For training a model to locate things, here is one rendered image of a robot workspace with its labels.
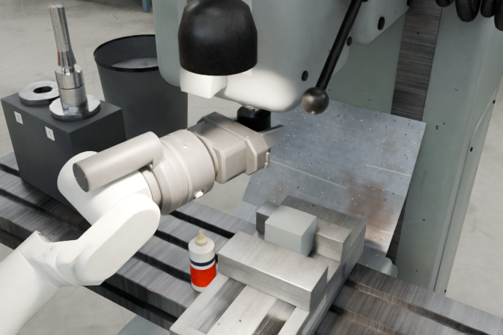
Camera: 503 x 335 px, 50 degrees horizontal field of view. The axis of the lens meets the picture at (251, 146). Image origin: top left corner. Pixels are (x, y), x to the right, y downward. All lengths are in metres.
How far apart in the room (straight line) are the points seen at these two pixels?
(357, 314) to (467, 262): 1.67
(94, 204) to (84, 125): 0.40
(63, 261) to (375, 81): 0.69
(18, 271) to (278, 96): 0.33
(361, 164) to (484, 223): 1.72
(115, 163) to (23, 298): 0.17
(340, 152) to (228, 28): 0.67
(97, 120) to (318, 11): 0.52
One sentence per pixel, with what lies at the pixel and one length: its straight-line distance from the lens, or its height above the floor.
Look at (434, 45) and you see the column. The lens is 1.01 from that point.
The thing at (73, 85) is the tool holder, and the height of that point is 1.21.
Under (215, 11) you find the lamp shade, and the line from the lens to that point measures 0.47.
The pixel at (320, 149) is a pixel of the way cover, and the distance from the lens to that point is 1.12.
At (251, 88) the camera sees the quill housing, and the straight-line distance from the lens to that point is 0.61.
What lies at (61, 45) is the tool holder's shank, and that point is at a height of 1.28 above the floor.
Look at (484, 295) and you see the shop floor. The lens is 2.39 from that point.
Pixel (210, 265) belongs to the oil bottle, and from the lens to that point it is 0.86.
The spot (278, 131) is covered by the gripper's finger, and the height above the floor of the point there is 1.24.
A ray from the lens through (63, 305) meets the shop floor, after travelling 2.29.
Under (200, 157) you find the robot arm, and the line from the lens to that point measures 0.65.
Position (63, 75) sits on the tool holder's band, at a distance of 1.00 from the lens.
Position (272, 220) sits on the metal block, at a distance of 0.80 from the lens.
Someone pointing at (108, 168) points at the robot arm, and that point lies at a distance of 0.59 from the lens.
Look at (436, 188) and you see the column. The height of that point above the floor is 0.98.
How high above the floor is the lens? 1.60
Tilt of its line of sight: 31 degrees down
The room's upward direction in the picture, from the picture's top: straight up
